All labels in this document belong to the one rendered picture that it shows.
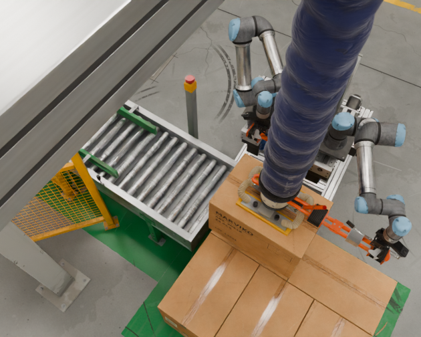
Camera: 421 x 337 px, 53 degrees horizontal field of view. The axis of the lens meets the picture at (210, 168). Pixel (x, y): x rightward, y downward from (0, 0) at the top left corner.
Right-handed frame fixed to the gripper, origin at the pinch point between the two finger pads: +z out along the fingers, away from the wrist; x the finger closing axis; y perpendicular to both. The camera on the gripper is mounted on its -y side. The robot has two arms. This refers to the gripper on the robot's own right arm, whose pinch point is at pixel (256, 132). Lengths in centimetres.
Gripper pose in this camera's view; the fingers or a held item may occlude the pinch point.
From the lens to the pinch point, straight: 252.5
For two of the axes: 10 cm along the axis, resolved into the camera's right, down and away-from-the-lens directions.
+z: 0.1, 4.9, 8.7
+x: 5.7, -7.1, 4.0
